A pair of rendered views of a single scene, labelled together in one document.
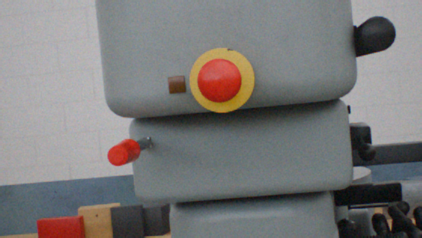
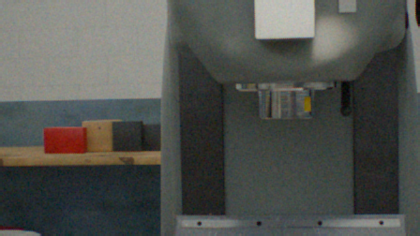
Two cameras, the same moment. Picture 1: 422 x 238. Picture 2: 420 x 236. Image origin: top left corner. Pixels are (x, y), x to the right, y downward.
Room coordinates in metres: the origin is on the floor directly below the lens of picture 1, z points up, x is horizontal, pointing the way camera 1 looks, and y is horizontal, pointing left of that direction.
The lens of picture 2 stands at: (0.40, 0.03, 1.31)
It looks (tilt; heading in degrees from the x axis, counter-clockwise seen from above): 3 degrees down; 0
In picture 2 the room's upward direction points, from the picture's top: 1 degrees counter-clockwise
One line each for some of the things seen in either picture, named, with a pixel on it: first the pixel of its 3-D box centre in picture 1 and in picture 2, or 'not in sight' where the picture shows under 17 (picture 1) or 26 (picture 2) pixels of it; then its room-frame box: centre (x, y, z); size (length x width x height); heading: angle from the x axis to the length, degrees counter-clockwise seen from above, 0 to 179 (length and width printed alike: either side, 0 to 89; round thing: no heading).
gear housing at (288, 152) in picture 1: (249, 140); not in sight; (1.04, -0.05, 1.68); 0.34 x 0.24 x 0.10; 174
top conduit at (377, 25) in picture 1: (357, 42); not in sight; (1.02, -0.19, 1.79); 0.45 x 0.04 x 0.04; 174
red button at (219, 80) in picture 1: (220, 80); not in sight; (0.75, -0.01, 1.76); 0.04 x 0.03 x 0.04; 84
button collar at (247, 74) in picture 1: (222, 80); not in sight; (0.77, -0.01, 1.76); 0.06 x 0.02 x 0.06; 84
